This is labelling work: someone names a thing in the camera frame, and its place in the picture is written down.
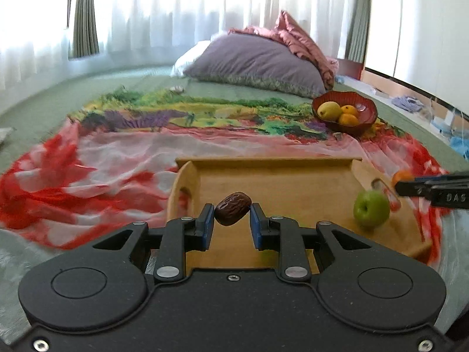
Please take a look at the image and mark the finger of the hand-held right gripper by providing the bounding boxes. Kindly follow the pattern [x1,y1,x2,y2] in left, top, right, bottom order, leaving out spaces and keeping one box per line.
[395,176,435,199]

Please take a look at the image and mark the brown dried date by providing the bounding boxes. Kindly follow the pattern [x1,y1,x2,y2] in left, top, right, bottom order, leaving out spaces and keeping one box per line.
[214,192,253,226]

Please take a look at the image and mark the wooden tray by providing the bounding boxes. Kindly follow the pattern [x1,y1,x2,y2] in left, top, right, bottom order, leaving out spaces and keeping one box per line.
[166,156,433,277]

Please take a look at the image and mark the small green apple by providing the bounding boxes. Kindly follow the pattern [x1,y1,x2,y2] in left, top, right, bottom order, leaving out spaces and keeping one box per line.
[353,190,390,229]

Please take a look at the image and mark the white small box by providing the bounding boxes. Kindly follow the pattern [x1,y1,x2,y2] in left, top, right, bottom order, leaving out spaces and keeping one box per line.
[434,112,463,133]

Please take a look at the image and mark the colourful printed scarf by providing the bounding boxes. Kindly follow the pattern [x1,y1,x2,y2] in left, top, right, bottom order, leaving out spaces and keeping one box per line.
[0,86,452,266]

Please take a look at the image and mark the pink blanket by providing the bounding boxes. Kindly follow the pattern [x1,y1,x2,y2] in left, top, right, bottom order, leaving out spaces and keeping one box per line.
[229,10,339,90]

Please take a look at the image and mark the blue crumpled cloth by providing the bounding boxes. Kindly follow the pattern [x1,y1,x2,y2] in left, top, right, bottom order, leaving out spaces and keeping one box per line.
[392,95,426,113]

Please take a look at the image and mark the yellow pear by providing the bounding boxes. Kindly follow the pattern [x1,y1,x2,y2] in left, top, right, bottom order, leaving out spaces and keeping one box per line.
[317,101,344,122]

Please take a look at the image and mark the white pillow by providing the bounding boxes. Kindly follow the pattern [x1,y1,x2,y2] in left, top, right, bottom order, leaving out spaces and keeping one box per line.
[170,40,213,77]

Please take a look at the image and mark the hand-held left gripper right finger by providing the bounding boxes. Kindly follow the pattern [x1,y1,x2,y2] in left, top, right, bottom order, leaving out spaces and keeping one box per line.
[249,202,372,284]

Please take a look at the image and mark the red glass bowl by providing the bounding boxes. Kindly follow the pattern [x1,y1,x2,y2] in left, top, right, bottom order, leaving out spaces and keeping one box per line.
[311,91,378,136]

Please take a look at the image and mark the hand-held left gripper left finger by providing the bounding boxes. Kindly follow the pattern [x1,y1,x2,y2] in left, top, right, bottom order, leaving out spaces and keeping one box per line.
[91,203,215,284]

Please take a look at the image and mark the wooden bed frame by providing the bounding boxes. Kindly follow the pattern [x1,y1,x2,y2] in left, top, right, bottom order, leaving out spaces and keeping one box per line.
[337,58,469,121]

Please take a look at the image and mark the green curtain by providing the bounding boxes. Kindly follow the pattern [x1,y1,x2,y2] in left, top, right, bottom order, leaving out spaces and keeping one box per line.
[71,0,100,58]
[344,0,373,63]

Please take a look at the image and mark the purple pillow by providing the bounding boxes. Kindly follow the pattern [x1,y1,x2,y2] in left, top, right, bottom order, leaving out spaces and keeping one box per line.
[183,31,327,98]

